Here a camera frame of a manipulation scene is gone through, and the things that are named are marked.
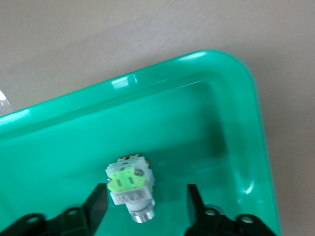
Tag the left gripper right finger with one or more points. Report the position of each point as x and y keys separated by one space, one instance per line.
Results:
x=209 y=223

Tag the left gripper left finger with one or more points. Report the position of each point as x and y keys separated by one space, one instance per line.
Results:
x=73 y=221

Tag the green push button switch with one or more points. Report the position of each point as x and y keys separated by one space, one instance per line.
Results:
x=128 y=194

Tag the green plastic tray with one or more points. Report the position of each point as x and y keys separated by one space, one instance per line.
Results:
x=172 y=123

